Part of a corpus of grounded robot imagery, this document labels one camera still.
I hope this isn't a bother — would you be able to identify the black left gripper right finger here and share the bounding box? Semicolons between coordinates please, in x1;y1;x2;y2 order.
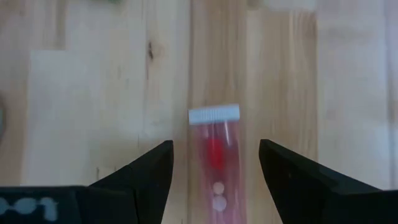
258;139;398;224

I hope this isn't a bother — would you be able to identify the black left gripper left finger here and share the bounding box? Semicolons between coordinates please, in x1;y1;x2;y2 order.
76;139;174;224

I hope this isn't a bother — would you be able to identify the clear tube with white cap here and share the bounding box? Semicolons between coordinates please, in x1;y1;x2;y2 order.
188;103;248;224

